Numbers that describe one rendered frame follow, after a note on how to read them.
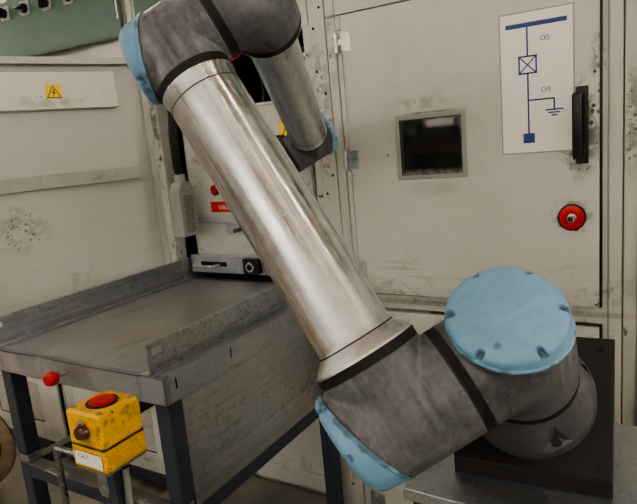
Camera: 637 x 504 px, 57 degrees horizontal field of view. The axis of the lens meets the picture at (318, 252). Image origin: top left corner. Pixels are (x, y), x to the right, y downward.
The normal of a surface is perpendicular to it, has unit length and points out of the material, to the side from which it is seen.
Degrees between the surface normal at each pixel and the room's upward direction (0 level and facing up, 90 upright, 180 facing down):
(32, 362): 90
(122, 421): 91
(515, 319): 39
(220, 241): 90
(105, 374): 90
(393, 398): 71
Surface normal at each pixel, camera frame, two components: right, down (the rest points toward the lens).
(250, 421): 0.86, 0.02
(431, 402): -0.14, -0.22
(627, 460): -0.09, -0.98
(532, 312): -0.29, -0.62
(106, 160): 0.63, 0.09
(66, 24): -0.44, 0.21
